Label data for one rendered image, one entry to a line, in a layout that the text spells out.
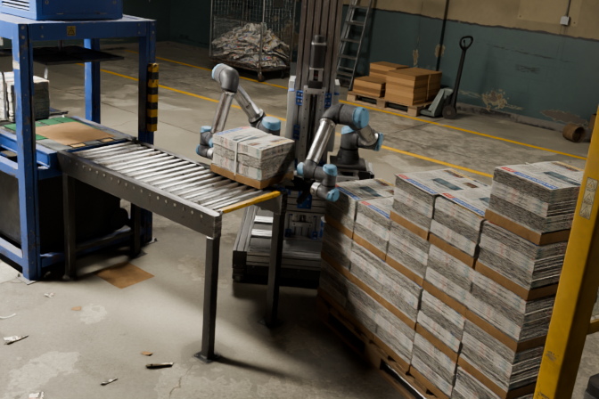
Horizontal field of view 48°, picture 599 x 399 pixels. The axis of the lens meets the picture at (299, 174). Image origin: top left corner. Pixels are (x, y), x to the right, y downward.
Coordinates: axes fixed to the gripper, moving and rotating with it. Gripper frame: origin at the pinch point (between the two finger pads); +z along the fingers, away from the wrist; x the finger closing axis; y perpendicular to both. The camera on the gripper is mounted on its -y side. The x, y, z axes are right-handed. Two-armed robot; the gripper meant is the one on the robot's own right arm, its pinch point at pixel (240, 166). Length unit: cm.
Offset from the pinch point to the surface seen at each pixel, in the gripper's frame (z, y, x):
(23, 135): -87, 12, -87
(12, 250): -108, -67, -86
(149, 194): 0, -3, -67
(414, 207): 125, 16, -14
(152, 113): -83, 15, 2
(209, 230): 44, -8, -66
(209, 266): 46, -27, -66
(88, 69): -151, 33, -1
